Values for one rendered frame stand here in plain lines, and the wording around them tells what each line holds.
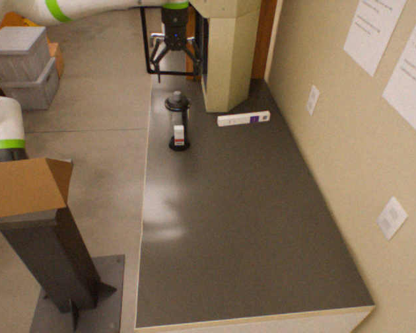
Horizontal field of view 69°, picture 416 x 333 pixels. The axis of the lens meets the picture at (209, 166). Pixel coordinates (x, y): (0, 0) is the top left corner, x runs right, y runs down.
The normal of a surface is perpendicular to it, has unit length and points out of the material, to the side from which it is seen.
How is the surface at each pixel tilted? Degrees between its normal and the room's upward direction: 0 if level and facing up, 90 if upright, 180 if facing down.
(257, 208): 0
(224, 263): 0
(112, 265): 0
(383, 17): 90
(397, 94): 90
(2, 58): 95
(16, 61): 95
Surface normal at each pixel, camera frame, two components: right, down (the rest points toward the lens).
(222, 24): 0.11, 0.69
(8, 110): 0.92, -0.15
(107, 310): 0.04, -0.73
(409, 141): -0.99, 0.04
